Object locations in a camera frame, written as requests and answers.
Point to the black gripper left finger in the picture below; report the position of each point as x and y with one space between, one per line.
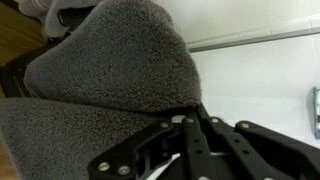
146 143

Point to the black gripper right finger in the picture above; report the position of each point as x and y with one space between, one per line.
266 153

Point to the taupe grey towel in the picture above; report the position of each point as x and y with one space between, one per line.
113 66

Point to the fixed glass shower panel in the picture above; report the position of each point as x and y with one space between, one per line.
266 83

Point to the clear shower wall shelf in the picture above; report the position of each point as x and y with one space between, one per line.
316 113

